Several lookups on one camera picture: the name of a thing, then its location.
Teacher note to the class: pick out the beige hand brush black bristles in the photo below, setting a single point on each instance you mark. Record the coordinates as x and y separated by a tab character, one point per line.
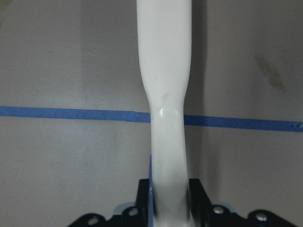
164	45

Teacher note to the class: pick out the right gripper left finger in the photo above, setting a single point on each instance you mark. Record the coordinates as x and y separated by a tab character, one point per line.
137	215

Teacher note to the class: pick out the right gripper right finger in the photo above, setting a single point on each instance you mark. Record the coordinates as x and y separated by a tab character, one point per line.
206	214

